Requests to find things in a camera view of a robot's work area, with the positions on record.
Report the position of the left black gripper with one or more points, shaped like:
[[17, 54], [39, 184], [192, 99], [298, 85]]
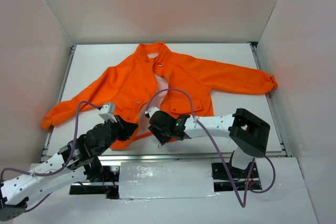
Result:
[[127, 129]]

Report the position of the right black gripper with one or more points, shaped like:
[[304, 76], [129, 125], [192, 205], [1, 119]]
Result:
[[156, 133]]

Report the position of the orange zip jacket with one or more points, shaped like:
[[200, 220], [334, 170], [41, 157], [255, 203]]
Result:
[[153, 74]]

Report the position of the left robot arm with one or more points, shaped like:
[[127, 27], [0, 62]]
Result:
[[76, 162]]

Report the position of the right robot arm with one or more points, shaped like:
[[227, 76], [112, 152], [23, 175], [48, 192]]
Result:
[[248, 132]]

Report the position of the white foil-edged panel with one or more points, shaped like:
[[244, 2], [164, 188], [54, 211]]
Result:
[[157, 180]]

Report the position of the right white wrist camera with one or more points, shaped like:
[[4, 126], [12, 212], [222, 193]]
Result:
[[150, 111]]

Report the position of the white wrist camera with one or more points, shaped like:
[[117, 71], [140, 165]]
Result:
[[150, 111], [107, 112]]

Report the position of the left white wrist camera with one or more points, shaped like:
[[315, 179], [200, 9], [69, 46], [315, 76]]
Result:
[[107, 112]]

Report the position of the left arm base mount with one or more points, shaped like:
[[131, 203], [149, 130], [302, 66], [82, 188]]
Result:
[[107, 185]]

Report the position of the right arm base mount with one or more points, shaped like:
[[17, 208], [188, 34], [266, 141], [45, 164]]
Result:
[[222, 183]]

